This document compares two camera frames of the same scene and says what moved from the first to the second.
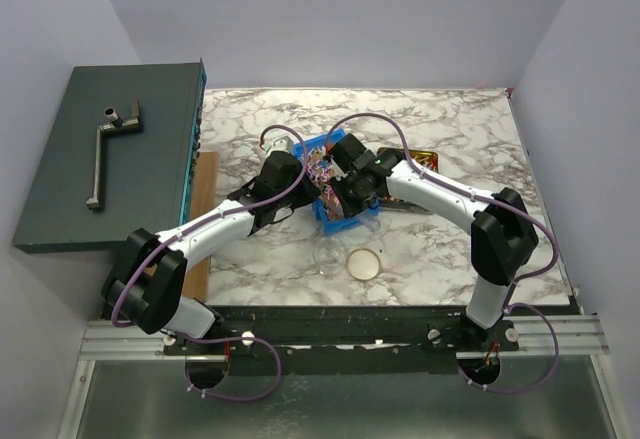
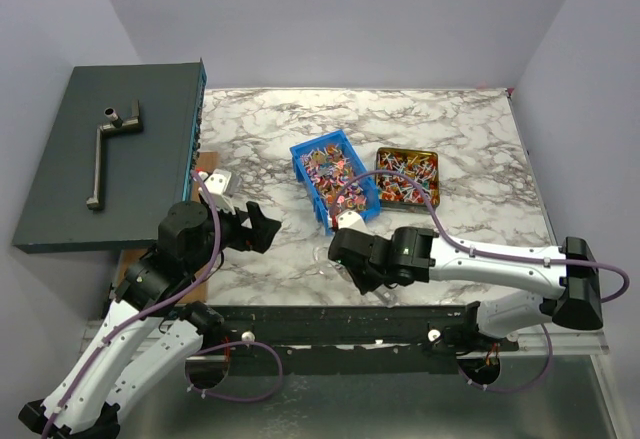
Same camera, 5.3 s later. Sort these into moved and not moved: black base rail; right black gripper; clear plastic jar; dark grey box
Moved: right black gripper
Not moved: dark grey box; clear plastic jar; black base rail
